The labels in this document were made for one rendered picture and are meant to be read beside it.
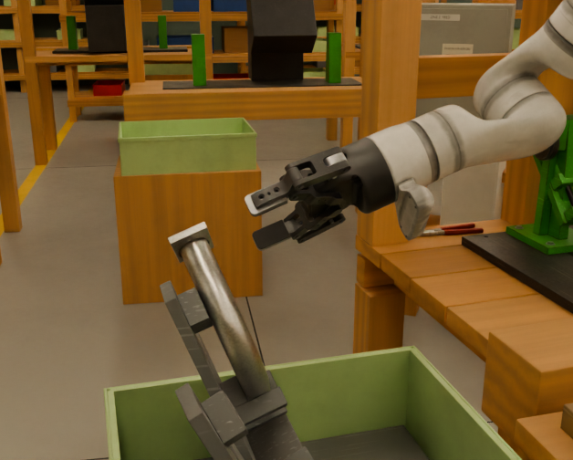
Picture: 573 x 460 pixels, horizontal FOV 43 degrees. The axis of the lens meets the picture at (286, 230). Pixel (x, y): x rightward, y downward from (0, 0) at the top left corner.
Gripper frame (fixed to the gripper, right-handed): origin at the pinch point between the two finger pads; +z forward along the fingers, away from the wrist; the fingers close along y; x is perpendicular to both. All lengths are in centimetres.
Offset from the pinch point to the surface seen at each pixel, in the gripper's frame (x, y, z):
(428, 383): 19.1, -26.2, -13.7
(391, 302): -8, -92, -30
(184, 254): 0.1, 0.6, 7.9
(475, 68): -43, -71, -68
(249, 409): 15.3, -8.7, 8.3
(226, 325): 8.7, 0.5, 7.0
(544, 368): 23, -38, -33
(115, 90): -463, -597, 9
